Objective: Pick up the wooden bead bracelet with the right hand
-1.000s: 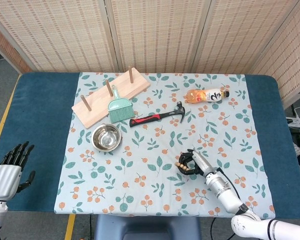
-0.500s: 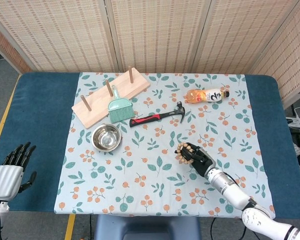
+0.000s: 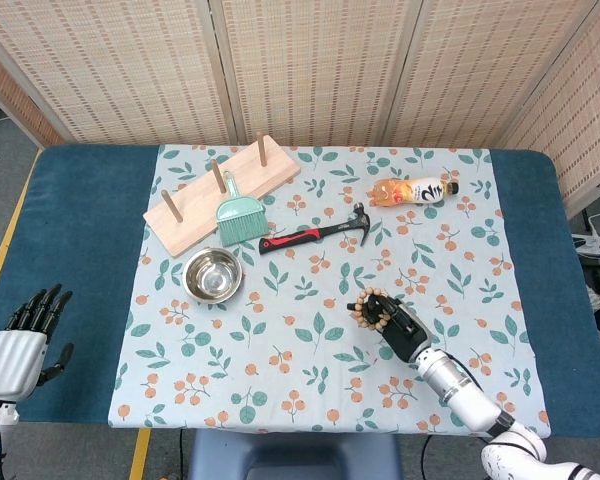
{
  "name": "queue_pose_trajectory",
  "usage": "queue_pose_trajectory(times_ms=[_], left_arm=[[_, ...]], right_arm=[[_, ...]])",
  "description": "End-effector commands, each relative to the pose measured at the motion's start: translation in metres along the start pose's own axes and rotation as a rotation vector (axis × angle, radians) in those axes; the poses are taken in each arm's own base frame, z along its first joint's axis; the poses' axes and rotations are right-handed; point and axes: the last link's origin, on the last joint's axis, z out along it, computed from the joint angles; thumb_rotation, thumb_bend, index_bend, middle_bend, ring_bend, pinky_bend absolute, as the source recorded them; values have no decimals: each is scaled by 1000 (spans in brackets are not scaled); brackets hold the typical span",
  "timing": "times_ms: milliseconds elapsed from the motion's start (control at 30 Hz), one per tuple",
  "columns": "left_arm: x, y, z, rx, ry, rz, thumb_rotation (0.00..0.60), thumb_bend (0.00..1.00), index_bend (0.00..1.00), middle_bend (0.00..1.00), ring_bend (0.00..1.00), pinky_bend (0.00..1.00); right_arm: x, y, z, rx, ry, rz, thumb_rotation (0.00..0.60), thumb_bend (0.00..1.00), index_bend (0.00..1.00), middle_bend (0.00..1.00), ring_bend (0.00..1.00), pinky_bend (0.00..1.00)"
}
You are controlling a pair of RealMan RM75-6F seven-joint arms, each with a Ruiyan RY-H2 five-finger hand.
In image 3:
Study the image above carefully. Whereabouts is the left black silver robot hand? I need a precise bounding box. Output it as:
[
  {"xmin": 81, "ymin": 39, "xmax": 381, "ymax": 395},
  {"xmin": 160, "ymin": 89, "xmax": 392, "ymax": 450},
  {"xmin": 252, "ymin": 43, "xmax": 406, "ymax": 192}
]
[{"xmin": 0, "ymin": 283, "xmax": 75, "ymax": 401}]

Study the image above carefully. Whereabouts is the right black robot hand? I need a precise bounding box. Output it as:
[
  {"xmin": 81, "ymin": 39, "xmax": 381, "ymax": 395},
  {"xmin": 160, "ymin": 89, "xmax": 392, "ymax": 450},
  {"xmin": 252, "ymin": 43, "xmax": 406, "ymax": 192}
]
[{"xmin": 346, "ymin": 293, "xmax": 435, "ymax": 364}]

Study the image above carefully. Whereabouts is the wooden bead bracelet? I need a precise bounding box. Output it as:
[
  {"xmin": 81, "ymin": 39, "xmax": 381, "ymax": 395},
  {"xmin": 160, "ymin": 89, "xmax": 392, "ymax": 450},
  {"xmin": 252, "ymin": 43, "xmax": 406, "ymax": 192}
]
[{"xmin": 353, "ymin": 287, "xmax": 387, "ymax": 335}]

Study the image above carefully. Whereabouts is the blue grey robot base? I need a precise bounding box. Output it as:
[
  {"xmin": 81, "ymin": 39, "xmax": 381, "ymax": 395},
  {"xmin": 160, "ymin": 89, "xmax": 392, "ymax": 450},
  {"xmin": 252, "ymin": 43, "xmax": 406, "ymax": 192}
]
[{"xmin": 187, "ymin": 428, "xmax": 404, "ymax": 480}]

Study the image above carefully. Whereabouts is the teal hand brush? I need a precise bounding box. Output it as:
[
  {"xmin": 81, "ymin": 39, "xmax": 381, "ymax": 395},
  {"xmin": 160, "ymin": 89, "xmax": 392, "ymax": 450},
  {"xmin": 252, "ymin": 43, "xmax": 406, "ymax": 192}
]
[{"xmin": 215, "ymin": 170, "xmax": 270, "ymax": 248}]

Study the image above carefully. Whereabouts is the floral leaf print tablecloth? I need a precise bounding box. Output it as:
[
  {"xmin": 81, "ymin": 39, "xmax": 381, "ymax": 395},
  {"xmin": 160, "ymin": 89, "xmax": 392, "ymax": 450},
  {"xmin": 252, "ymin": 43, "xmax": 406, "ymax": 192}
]
[{"xmin": 107, "ymin": 143, "xmax": 552, "ymax": 434}]

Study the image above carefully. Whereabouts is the black red claw hammer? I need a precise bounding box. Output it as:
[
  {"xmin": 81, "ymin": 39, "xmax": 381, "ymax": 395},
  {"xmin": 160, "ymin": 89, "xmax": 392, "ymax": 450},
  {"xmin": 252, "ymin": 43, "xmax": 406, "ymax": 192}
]
[{"xmin": 258, "ymin": 201, "xmax": 372, "ymax": 257}]

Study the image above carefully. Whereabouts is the orange drink plastic bottle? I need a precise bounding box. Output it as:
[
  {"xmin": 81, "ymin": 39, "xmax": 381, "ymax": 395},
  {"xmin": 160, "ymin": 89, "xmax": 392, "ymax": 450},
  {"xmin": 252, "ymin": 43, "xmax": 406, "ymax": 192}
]
[{"xmin": 370, "ymin": 174, "xmax": 460, "ymax": 210}]

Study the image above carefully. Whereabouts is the dark teal table cover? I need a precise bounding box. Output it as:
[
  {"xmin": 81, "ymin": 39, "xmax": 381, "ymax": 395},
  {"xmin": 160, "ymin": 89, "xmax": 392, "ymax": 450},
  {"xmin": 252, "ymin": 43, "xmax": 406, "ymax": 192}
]
[{"xmin": 0, "ymin": 143, "xmax": 600, "ymax": 439}]

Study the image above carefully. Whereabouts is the stainless steel bowl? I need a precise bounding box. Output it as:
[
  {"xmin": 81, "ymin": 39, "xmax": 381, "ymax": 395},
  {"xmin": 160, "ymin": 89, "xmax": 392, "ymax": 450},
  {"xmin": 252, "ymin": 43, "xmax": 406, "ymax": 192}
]
[{"xmin": 182, "ymin": 246, "xmax": 244, "ymax": 305}]

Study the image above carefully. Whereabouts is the white floor stand base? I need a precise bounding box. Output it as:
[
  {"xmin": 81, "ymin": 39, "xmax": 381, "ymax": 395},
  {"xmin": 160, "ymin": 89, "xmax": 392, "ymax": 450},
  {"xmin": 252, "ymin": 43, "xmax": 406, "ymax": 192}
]
[{"xmin": 572, "ymin": 209, "xmax": 600, "ymax": 257}]

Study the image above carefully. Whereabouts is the wooden board with three pegs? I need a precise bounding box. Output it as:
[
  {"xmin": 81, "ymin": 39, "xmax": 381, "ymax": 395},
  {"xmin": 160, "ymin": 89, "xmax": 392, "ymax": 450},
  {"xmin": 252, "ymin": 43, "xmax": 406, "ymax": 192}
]
[{"xmin": 143, "ymin": 131, "xmax": 302, "ymax": 259}]

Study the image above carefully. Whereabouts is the woven folding screen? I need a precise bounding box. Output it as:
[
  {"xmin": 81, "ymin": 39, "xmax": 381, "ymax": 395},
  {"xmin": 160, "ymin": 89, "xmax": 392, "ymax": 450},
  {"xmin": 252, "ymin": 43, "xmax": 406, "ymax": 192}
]
[{"xmin": 0, "ymin": 0, "xmax": 600, "ymax": 221}]

